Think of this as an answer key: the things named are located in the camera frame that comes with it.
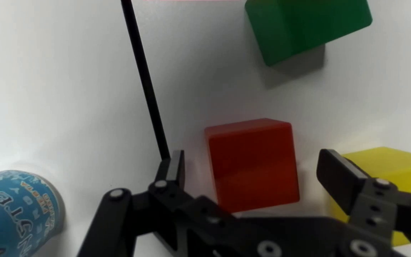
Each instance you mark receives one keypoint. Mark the blue drink can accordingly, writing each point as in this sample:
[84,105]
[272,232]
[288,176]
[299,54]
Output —
[15,215]

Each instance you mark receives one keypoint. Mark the red cube block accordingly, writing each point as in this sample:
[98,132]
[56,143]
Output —
[253,165]

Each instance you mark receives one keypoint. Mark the green cube block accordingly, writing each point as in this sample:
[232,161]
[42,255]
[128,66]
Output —
[306,26]

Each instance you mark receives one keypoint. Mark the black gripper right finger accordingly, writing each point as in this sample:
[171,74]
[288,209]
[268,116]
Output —
[358,191]

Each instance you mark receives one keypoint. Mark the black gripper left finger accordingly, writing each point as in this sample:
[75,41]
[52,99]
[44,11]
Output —
[168,209]

